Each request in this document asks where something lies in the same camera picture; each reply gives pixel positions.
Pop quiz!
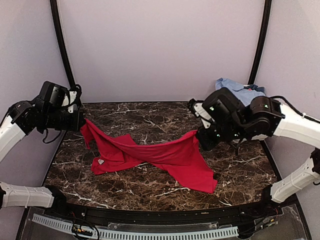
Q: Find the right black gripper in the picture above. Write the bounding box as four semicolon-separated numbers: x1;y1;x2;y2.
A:
195;120;248;151

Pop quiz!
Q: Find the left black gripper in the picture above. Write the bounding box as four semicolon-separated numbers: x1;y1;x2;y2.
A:
42;107;85;131

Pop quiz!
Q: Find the red t-shirt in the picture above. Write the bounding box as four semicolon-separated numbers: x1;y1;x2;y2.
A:
80;120;218;194

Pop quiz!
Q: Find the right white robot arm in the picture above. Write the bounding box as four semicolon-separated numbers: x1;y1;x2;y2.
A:
190;95;320;217

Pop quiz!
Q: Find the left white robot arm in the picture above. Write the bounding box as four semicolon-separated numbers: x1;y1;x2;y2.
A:
0;97;86;218

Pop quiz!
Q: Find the light blue shirt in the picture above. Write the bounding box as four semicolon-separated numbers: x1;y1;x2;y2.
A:
215;78;266;106

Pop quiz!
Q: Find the dark blue garment in bin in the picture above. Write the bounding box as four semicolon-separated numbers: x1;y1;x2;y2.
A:
244;84;265;93

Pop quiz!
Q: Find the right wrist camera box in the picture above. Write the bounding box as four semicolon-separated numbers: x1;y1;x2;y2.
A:
202;87;239;124

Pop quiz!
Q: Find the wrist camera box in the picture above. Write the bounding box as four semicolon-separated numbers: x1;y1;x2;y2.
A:
39;81;68;108
202;87;239;124

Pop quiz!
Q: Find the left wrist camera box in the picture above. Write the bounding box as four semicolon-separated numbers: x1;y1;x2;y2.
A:
39;81;68;108

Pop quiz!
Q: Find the right electronics board with wires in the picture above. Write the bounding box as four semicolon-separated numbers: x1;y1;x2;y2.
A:
253;215;279;233

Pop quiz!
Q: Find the electronics board with wires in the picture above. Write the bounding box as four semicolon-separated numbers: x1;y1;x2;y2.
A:
69;211;100;240
253;215;279;233

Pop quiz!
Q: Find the left electronics board with wires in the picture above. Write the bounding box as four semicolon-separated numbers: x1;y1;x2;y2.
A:
69;211;100;240

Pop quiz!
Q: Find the left black frame post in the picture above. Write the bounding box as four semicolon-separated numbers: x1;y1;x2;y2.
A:
49;0;76;87

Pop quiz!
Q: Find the black frame post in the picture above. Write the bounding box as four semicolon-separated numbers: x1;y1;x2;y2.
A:
247;0;272;85
49;0;76;87

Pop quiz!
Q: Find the white slotted cable duct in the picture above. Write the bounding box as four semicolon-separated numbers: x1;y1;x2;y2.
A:
31;213;239;240

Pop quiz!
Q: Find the right black frame post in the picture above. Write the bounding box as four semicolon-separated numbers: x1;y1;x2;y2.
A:
247;0;272;85

